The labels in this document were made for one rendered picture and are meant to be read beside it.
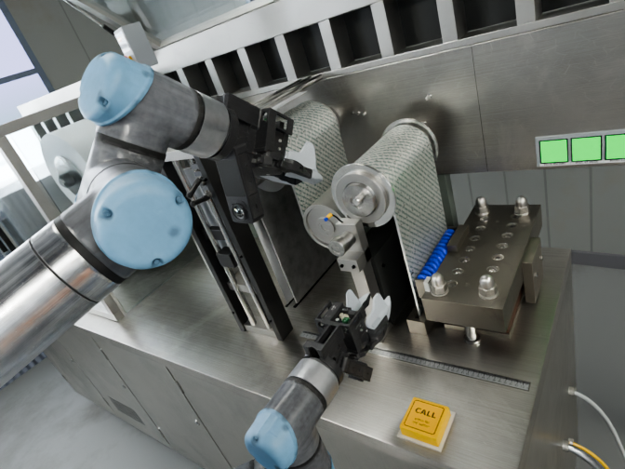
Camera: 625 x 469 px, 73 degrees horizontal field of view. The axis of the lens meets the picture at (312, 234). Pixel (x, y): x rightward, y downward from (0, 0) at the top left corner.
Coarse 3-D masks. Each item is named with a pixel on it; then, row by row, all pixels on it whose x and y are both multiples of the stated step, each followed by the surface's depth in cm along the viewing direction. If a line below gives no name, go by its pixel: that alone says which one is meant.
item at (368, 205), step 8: (352, 184) 84; (360, 184) 84; (344, 192) 86; (352, 192) 85; (360, 192) 84; (368, 192) 83; (344, 200) 88; (352, 200) 87; (368, 200) 84; (376, 200) 85; (352, 208) 88; (360, 208) 87; (368, 208) 85; (360, 216) 88
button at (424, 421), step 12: (408, 408) 79; (420, 408) 78; (432, 408) 77; (444, 408) 77; (408, 420) 77; (420, 420) 76; (432, 420) 75; (444, 420) 75; (408, 432) 76; (420, 432) 74; (432, 432) 73; (444, 432) 75; (432, 444) 73
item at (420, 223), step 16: (432, 176) 100; (416, 192) 93; (432, 192) 101; (416, 208) 93; (432, 208) 101; (400, 224) 88; (416, 224) 94; (432, 224) 101; (400, 240) 89; (416, 240) 94; (432, 240) 102; (416, 256) 94; (416, 272) 95
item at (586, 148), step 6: (582, 138) 88; (588, 138) 88; (594, 138) 87; (600, 138) 86; (576, 144) 90; (582, 144) 89; (588, 144) 88; (594, 144) 88; (600, 144) 87; (576, 150) 90; (582, 150) 89; (588, 150) 89; (594, 150) 88; (600, 150) 88; (576, 156) 91; (582, 156) 90; (588, 156) 90; (594, 156) 89; (600, 156) 88
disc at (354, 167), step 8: (344, 168) 86; (352, 168) 85; (360, 168) 84; (368, 168) 83; (336, 176) 88; (376, 176) 83; (384, 176) 82; (336, 184) 89; (384, 184) 83; (392, 192) 82; (336, 200) 92; (392, 200) 84; (392, 208) 85; (384, 216) 87; (368, 224) 90; (376, 224) 89
